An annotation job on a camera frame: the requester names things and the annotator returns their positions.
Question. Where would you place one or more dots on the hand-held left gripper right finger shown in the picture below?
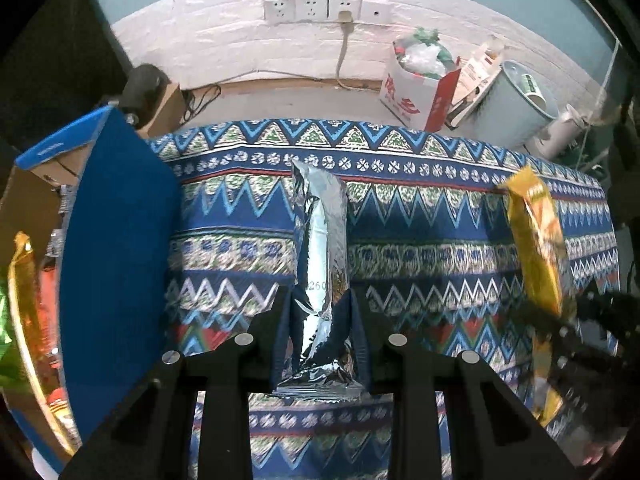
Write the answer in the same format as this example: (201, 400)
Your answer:
(361, 345)

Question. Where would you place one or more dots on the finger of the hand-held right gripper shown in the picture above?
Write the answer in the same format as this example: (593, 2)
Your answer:
(555, 335)
(610, 315)

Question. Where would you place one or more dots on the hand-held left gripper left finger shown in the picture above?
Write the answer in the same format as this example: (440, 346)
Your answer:
(280, 345)

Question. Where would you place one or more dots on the yellow snack bag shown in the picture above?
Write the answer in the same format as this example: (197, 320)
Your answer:
(540, 250)

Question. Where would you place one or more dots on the silver foil snack packet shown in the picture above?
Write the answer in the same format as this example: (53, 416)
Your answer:
(320, 260)

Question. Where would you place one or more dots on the blue cardboard box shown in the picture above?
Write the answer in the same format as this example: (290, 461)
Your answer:
(115, 260)

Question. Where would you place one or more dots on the gold snack bag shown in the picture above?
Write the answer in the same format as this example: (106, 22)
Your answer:
(30, 320)

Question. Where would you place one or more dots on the orange green snack bag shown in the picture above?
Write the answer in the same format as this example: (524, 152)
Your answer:
(7, 350)

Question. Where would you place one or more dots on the patterned blue tablecloth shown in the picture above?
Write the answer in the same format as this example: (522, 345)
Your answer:
(425, 220)

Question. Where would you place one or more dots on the light blue bin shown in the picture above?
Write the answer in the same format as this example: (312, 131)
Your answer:
(520, 105)

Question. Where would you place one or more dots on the red white cardboard box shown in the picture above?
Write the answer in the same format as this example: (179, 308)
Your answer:
(405, 100)

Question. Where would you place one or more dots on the brown cardboard box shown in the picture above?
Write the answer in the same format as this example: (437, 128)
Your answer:
(162, 110)

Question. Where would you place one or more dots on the white red paper carton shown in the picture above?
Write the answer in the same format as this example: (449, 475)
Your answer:
(475, 75)

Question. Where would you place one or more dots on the black round device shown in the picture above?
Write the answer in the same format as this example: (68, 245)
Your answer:
(142, 87)

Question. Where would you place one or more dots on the clear plastic bags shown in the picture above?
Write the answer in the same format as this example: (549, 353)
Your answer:
(425, 55)

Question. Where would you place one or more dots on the white wall socket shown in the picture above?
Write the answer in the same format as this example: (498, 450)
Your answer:
(278, 9)
(310, 8)
(344, 6)
(376, 12)

